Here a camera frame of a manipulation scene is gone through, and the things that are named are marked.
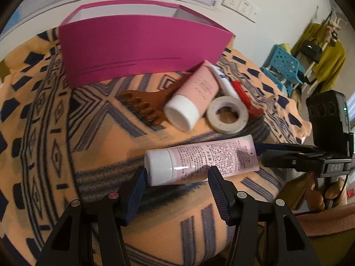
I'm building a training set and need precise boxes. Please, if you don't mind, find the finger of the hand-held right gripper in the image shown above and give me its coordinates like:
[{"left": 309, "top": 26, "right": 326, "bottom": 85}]
[
  {"left": 261, "top": 150, "right": 325, "bottom": 173},
  {"left": 255, "top": 143, "right": 319, "bottom": 156}
]

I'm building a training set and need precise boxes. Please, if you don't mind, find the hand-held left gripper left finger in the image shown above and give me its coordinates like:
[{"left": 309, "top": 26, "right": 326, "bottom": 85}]
[{"left": 36, "top": 168, "right": 147, "bottom": 266}]

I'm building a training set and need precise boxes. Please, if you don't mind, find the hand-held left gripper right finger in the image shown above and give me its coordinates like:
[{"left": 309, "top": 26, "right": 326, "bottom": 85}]
[{"left": 208, "top": 166, "right": 322, "bottom": 266}]

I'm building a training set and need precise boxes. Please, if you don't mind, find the pale pink printed tube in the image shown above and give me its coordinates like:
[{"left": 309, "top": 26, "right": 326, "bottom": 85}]
[{"left": 144, "top": 134, "right": 260, "bottom": 187}]

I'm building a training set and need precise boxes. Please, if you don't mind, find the red plastic tool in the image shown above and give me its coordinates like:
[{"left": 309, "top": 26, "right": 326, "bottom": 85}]
[{"left": 231, "top": 81, "right": 264, "bottom": 118}]

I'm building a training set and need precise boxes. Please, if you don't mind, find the white tape roll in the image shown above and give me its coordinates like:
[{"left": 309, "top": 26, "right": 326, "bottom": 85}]
[{"left": 206, "top": 96, "right": 249, "bottom": 134}]

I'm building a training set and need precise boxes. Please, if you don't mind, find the small white tube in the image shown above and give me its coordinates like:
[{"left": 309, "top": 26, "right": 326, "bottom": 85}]
[{"left": 209, "top": 64, "right": 239, "bottom": 99}]

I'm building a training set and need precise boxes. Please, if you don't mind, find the pink tube with white cap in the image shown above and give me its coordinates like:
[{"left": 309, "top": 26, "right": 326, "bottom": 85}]
[{"left": 164, "top": 60, "right": 220, "bottom": 132}]

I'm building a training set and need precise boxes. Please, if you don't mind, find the magenta cardboard box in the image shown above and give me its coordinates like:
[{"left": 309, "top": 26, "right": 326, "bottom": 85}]
[{"left": 58, "top": 1, "right": 234, "bottom": 89}]

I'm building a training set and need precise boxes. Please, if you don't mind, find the person's right forearm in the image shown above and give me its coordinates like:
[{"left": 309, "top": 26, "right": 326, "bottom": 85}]
[{"left": 291, "top": 197, "right": 355, "bottom": 240}]

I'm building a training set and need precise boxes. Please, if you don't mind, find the person's right hand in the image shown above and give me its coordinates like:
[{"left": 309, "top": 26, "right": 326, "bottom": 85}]
[{"left": 306, "top": 172, "right": 348, "bottom": 211}]

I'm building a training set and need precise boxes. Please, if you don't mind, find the mustard yellow coat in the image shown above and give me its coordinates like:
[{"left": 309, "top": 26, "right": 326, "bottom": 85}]
[{"left": 291, "top": 22, "right": 347, "bottom": 89}]

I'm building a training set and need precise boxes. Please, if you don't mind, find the blue plastic stool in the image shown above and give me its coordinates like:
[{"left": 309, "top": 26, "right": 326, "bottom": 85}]
[{"left": 261, "top": 66, "right": 294, "bottom": 95}]

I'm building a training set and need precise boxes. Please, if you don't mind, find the black handbag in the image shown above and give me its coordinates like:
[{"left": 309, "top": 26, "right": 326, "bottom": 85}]
[{"left": 299, "top": 39, "right": 324, "bottom": 63}]

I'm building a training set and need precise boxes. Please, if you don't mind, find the blue plastic basket rack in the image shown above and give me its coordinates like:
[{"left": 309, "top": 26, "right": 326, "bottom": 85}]
[{"left": 270, "top": 44, "right": 306, "bottom": 85}]

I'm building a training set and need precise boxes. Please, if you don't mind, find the small hanging plush toy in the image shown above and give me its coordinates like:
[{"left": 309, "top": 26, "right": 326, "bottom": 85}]
[{"left": 327, "top": 23, "right": 341, "bottom": 41}]

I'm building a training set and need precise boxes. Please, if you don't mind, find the white coat rack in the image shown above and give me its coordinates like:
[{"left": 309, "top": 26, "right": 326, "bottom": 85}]
[{"left": 324, "top": 10, "right": 348, "bottom": 29}]

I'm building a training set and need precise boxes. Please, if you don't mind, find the brown wooden back scratcher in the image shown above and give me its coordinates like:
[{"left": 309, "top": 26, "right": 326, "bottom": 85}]
[{"left": 119, "top": 66, "right": 204, "bottom": 126}]

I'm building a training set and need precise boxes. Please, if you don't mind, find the orange patterned blanket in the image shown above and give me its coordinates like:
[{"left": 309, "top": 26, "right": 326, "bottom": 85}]
[{"left": 0, "top": 28, "right": 314, "bottom": 266}]

